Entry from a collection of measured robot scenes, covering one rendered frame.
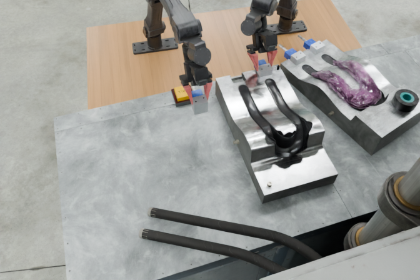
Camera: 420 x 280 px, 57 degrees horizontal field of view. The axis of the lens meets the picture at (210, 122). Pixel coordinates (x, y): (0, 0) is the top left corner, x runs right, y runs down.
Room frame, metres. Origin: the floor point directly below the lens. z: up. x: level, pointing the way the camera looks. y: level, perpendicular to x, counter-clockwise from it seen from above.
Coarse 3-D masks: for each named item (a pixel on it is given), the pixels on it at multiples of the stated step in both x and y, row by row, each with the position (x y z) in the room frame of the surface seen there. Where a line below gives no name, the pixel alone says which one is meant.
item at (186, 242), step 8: (144, 232) 0.45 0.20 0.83; (152, 232) 0.45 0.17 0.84; (160, 232) 0.45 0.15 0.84; (152, 240) 0.43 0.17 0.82; (160, 240) 0.43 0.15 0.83; (168, 240) 0.43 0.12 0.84; (176, 240) 0.42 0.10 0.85; (184, 240) 0.42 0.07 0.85; (192, 240) 0.42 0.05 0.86; (200, 240) 0.42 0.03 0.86; (192, 248) 0.40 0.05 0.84; (200, 248) 0.40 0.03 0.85; (208, 248) 0.39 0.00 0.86; (216, 248) 0.39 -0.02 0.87; (224, 248) 0.39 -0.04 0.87
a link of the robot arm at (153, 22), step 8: (152, 0) 1.17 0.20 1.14; (152, 8) 1.20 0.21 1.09; (160, 8) 1.22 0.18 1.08; (152, 16) 1.23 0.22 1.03; (160, 16) 1.24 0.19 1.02; (144, 24) 1.30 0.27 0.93; (152, 24) 1.25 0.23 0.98; (160, 24) 1.27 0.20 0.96; (152, 32) 1.26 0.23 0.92; (160, 32) 1.29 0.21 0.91
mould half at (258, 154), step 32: (224, 96) 0.95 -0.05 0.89; (256, 96) 0.95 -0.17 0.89; (288, 96) 0.95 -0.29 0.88; (256, 128) 0.78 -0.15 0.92; (288, 128) 0.77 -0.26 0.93; (320, 128) 0.77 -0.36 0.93; (256, 160) 0.68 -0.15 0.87; (288, 160) 0.69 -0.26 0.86; (320, 160) 0.69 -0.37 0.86; (288, 192) 0.59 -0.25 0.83
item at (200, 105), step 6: (192, 90) 0.93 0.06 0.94; (198, 90) 0.92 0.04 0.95; (192, 96) 0.89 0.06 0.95; (198, 96) 0.88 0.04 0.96; (204, 96) 0.88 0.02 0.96; (198, 102) 0.86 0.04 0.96; (204, 102) 0.86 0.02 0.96; (192, 108) 0.86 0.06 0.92; (198, 108) 0.85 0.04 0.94; (204, 108) 0.86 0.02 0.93
